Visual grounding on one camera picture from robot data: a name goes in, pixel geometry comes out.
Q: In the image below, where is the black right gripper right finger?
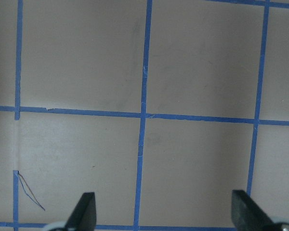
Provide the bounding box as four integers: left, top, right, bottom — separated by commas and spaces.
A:
231, 190, 274, 231

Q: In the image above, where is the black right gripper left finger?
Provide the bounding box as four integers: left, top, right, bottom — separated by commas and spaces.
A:
65, 192, 97, 231

